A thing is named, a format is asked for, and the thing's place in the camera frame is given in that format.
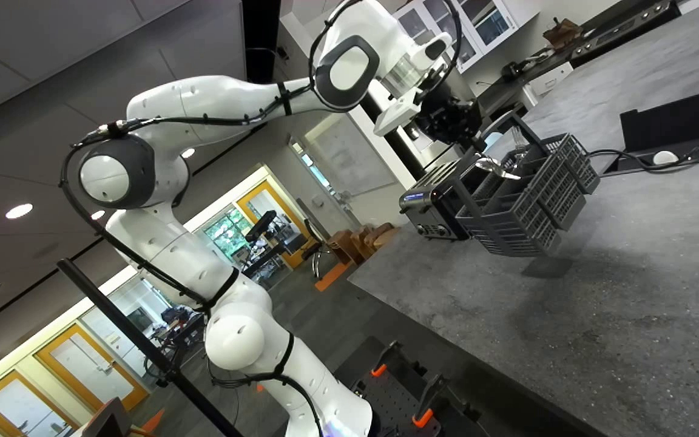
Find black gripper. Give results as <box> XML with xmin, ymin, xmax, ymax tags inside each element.
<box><xmin>413</xmin><ymin>94</ymin><xmax>525</xmax><ymax>185</ymax></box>

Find black plastic crate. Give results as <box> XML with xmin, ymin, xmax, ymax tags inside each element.
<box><xmin>451</xmin><ymin>108</ymin><xmax>603</xmax><ymax>259</ymax></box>

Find black and chrome four-slot toaster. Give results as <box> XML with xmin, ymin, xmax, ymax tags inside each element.
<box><xmin>398</xmin><ymin>147</ymin><xmax>491</xmax><ymax>243</ymax></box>

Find orange wooden chair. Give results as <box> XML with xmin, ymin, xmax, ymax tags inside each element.
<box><xmin>312</xmin><ymin>220</ymin><xmax>400</xmax><ymax>293</ymax></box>

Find dark kitchen counter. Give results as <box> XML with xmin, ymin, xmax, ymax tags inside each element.
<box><xmin>473</xmin><ymin>0</ymin><xmax>684</xmax><ymax>115</ymax></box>

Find white power plug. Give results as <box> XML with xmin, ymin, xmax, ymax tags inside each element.
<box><xmin>652</xmin><ymin>147</ymin><xmax>684</xmax><ymax>169</ymax></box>

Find yellow-framed glass door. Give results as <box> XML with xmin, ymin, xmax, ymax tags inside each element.
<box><xmin>0</xmin><ymin>369</ymin><xmax>70</xmax><ymax>437</ymax></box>
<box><xmin>234</xmin><ymin>176</ymin><xmax>322</xmax><ymax>274</ymax></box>
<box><xmin>33</xmin><ymin>323</ymin><xmax>152</xmax><ymax>416</ymax></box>

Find black tripod pole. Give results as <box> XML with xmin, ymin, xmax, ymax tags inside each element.
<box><xmin>56</xmin><ymin>254</ymin><xmax>244</xmax><ymax>437</ymax></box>

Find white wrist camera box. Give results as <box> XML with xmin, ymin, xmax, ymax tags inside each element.
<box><xmin>371</xmin><ymin>81</ymin><xmax>430</xmax><ymax>140</ymax></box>

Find thin gray cable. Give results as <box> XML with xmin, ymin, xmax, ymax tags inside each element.
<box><xmin>585</xmin><ymin>145</ymin><xmax>637</xmax><ymax>176</ymax></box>

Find white glass-door wall cabinet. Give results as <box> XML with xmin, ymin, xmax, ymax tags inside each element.
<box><xmin>392</xmin><ymin>0</ymin><xmax>521</xmax><ymax>72</ymax></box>

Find black clamp with orange handle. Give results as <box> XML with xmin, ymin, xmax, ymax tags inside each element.
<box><xmin>365</xmin><ymin>338</ymin><xmax>405</xmax><ymax>382</ymax></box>
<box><xmin>408</xmin><ymin>374</ymin><xmax>451</xmax><ymax>431</ymax></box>

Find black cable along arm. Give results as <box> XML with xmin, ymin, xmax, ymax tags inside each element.
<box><xmin>58</xmin><ymin>0</ymin><xmax>467</xmax><ymax>437</ymax></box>

